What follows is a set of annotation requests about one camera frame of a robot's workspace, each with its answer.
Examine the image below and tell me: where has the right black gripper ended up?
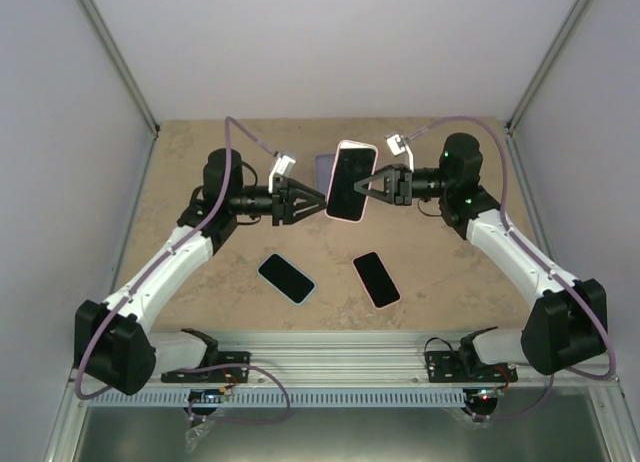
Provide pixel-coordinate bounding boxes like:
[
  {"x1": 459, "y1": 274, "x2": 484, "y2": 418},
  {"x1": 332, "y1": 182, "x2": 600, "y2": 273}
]
[{"x1": 354, "y1": 163, "x2": 454, "y2": 207}]

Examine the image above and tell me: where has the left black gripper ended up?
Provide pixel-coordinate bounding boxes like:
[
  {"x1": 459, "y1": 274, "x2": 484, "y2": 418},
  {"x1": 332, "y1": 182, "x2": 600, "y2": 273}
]
[{"x1": 229, "y1": 178, "x2": 327, "y2": 227}]

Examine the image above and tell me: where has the lavender phone case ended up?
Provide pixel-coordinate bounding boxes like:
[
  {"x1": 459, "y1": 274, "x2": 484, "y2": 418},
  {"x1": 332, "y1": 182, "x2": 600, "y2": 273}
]
[{"x1": 314, "y1": 154, "x2": 334, "y2": 195}]

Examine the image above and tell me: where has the phone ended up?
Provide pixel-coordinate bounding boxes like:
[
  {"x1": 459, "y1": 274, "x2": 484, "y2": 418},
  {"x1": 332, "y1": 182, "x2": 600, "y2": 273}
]
[
  {"x1": 325, "y1": 140, "x2": 378, "y2": 223},
  {"x1": 257, "y1": 253, "x2": 316, "y2": 305},
  {"x1": 353, "y1": 252, "x2": 401, "y2": 309}
]

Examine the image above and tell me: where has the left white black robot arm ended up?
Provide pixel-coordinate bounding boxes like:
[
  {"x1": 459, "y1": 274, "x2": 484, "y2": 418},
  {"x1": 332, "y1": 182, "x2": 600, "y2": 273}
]
[{"x1": 74, "y1": 149, "x2": 326, "y2": 395}]

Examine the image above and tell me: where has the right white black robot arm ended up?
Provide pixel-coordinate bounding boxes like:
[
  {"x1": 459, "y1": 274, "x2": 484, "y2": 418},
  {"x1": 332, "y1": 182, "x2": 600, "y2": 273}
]
[{"x1": 354, "y1": 133, "x2": 614, "y2": 381}]

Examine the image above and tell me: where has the phone in light blue case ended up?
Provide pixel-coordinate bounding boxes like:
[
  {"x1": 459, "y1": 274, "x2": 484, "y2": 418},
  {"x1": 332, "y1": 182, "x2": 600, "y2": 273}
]
[{"x1": 257, "y1": 253, "x2": 316, "y2": 305}]

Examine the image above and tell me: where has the phone in pale pink case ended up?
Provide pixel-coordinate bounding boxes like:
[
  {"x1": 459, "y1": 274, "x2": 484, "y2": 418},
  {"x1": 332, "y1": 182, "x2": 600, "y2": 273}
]
[{"x1": 353, "y1": 252, "x2": 401, "y2": 309}]

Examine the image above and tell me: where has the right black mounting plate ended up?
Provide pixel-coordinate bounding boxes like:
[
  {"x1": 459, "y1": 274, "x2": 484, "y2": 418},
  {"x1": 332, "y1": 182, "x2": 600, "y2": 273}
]
[{"x1": 424, "y1": 350, "x2": 519, "y2": 384}]

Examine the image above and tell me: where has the black mounting plate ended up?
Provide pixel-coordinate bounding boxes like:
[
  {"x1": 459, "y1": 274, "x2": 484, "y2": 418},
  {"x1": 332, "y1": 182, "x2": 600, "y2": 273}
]
[
  {"x1": 159, "y1": 350, "x2": 251, "y2": 384},
  {"x1": 424, "y1": 350, "x2": 519, "y2": 384}
]

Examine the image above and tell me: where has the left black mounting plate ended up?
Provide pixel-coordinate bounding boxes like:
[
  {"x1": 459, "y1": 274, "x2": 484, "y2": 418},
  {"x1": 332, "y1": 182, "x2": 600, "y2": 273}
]
[{"x1": 159, "y1": 350, "x2": 251, "y2": 384}]

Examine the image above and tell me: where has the left circuit board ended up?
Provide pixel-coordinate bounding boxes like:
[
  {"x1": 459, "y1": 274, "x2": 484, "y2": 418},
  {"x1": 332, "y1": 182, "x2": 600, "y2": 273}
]
[{"x1": 188, "y1": 387, "x2": 233, "y2": 404}]

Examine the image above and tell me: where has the circuit board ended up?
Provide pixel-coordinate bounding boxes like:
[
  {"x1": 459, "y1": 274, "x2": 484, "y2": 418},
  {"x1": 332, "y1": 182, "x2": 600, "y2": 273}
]
[
  {"x1": 474, "y1": 387, "x2": 503, "y2": 400},
  {"x1": 188, "y1": 387, "x2": 233, "y2": 404}
]

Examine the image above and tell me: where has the right circuit board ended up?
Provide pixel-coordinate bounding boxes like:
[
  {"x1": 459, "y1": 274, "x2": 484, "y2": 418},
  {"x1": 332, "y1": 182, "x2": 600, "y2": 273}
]
[{"x1": 474, "y1": 387, "x2": 503, "y2": 400}]

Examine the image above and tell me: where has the clear plastic bag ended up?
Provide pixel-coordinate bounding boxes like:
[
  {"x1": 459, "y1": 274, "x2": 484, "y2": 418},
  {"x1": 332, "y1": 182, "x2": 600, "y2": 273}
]
[{"x1": 184, "y1": 420, "x2": 213, "y2": 454}]

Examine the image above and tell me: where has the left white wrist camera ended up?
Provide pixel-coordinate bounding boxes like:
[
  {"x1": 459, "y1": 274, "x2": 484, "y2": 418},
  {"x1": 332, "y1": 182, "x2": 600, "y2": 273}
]
[{"x1": 268, "y1": 152, "x2": 296, "y2": 193}]

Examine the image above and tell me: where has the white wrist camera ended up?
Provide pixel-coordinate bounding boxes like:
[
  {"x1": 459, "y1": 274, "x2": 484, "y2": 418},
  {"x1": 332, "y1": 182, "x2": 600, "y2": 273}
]
[
  {"x1": 268, "y1": 152, "x2": 296, "y2": 193},
  {"x1": 385, "y1": 133, "x2": 415, "y2": 172}
]

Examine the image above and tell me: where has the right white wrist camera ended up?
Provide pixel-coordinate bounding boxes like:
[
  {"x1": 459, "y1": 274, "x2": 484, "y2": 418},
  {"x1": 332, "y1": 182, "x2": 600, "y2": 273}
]
[{"x1": 385, "y1": 133, "x2": 415, "y2": 172}]

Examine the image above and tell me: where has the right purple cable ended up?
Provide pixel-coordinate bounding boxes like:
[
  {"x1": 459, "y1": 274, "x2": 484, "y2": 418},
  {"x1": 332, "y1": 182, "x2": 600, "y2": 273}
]
[{"x1": 409, "y1": 115, "x2": 617, "y2": 423}]

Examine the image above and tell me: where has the purple cable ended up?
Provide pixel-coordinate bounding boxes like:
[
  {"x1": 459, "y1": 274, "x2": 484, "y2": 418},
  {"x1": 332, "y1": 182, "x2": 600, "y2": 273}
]
[
  {"x1": 74, "y1": 115, "x2": 292, "y2": 426},
  {"x1": 409, "y1": 115, "x2": 617, "y2": 423}
]

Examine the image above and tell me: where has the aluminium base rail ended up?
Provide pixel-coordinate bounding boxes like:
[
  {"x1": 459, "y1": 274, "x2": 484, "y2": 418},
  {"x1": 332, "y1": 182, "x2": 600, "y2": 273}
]
[{"x1": 69, "y1": 330, "x2": 619, "y2": 389}]

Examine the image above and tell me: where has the left aluminium frame post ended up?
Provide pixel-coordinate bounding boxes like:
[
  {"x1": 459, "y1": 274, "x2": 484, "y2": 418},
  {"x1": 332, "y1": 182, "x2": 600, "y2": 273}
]
[{"x1": 76, "y1": 0, "x2": 160, "y2": 138}]

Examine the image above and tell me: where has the aluminium frame post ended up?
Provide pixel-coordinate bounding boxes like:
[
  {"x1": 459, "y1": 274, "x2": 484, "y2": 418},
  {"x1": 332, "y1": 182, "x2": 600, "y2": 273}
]
[
  {"x1": 505, "y1": 0, "x2": 595, "y2": 135},
  {"x1": 76, "y1": 0, "x2": 160, "y2": 138}
]

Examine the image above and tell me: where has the right aluminium frame post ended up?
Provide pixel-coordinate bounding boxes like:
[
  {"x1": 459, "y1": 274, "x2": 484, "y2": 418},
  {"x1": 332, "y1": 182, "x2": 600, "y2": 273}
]
[{"x1": 505, "y1": 0, "x2": 595, "y2": 135}]

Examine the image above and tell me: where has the grey slotted cable duct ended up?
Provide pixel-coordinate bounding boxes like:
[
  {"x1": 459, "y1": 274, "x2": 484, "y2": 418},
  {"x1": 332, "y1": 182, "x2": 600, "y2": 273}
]
[{"x1": 91, "y1": 387, "x2": 466, "y2": 408}]

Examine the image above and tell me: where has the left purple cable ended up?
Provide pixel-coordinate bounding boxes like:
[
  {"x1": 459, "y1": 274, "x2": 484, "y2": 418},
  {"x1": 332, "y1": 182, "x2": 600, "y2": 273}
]
[{"x1": 74, "y1": 115, "x2": 292, "y2": 426}]

